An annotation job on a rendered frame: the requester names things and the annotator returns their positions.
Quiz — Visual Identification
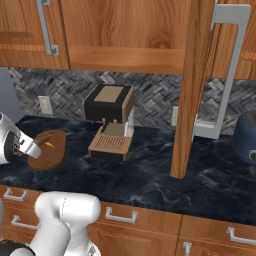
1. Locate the wooden base cabinet door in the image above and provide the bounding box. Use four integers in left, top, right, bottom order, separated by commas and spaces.
87, 221, 180, 256
175, 238, 256, 256

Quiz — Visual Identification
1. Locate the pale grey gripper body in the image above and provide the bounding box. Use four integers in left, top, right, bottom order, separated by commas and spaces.
21, 133, 43, 160

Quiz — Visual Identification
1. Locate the brown piece of meat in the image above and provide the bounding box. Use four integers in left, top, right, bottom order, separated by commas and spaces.
34, 131, 54, 148

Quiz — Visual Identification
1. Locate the grey cabinet door handle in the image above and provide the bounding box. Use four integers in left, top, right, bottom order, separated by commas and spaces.
182, 241, 193, 256
192, 2, 252, 141
35, 0, 60, 57

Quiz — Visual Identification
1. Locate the wooden wall cabinet carcass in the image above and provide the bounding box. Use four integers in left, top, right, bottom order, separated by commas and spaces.
59, 0, 188, 76

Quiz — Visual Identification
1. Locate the brown oval cutting board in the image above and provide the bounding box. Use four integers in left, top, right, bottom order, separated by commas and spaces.
27, 129, 68, 172

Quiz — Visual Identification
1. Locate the wooden drawer front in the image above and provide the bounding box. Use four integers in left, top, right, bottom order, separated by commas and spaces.
96, 200, 184, 236
179, 214, 256, 250
0, 184, 46, 214
0, 205, 42, 244

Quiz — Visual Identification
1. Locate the white wall socket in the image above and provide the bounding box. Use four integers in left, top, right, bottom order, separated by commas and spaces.
37, 95, 54, 116
170, 105, 200, 128

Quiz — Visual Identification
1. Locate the dark blue toaster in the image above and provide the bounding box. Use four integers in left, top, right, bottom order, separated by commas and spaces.
231, 110, 256, 166

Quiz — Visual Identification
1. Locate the grey drawer handle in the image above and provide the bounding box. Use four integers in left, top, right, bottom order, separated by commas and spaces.
226, 226, 256, 247
104, 206, 139, 225
10, 214, 40, 231
2, 187, 30, 202

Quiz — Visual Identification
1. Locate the black and tan coffee machine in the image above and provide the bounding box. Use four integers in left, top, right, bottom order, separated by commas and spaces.
82, 83, 136, 162

